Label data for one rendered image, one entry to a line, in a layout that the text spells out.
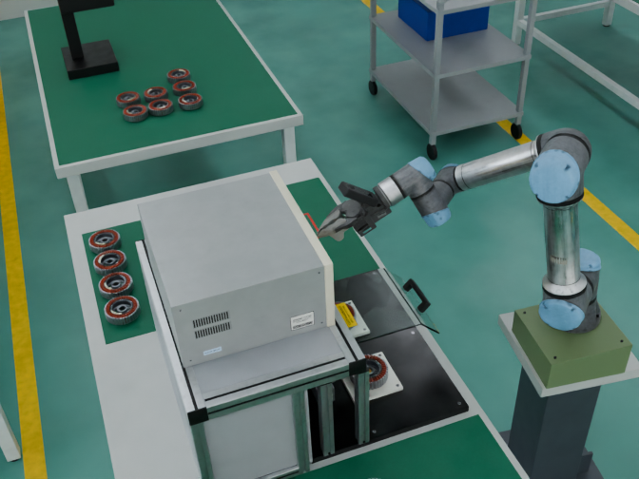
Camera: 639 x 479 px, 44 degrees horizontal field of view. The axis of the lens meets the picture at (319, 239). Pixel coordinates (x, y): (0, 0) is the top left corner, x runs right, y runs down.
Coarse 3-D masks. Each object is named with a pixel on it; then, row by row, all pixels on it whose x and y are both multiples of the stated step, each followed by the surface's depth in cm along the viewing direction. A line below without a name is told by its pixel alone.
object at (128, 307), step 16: (96, 240) 287; (112, 240) 284; (96, 256) 278; (112, 256) 279; (96, 272) 275; (112, 272) 274; (112, 288) 266; (128, 288) 265; (112, 304) 258; (128, 304) 260; (112, 320) 253; (128, 320) 255
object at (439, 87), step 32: (416, 0) 463; (448, 0) 394; (480, 0) 412; (512, 0) 415; (384, 32) 476; (416, 32) 469; (448, 32) 461; (480, 32) 466; (416, 64) 516; (448, 64) 436; (480, 64) 434; (416, 96) 482; (448, 96) 481; (480, 96) 479; (448, 128) 451; (512, 128) 474
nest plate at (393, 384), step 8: (392, 376) 229; (344, 384) 228; (352, 384) 227; (384, 384) 227; (392, 384) 227; (400, 384) 227; (352, 392) 225; (376, 392) 225; (384, 392) 225; (392, 392) 225
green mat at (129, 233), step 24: (312, 192) 309; (312, 216) 297; (336, 240) 285; (360, 240) 284; (336, 264) 274; (360, 264) 274; (96, 288) 269; (144, 288) 268; (144, 312) 259; (120, 336) 251
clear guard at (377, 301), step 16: (384, 272) 222; (336, 288) 218; (352, 288) 217; (368, 288) 217; (384, 288) 217; (400, 288) 219; (352, 304) 212; (368, 304) 212; (384, 304) 212; (400, 304) 212; (416, 304) 217; (368, 320) 207; (384, 320) 207; (400, 320) 207; (416, 320) 207; (368, 336) 203
